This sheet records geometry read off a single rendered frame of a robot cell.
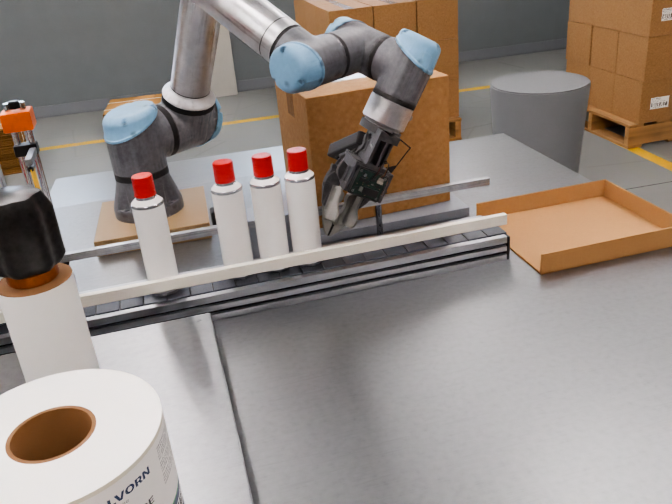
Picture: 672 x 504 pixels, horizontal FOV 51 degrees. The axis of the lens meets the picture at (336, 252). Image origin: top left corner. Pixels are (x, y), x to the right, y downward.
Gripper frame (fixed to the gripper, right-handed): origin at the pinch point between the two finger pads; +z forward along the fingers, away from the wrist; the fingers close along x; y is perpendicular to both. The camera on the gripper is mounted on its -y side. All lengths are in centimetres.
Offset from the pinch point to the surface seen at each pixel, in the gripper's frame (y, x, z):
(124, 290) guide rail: 4.6, -29.8, 19.9
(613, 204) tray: -7, 59, -23
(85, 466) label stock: 60, -36, 10
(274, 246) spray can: 2.9, -8.9, 5.5
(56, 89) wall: -546, -57, 115
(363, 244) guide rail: 4.6, 5.2, -0.3
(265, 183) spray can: 2.6, -14.6, -4.2
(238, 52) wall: -539, 75, 25
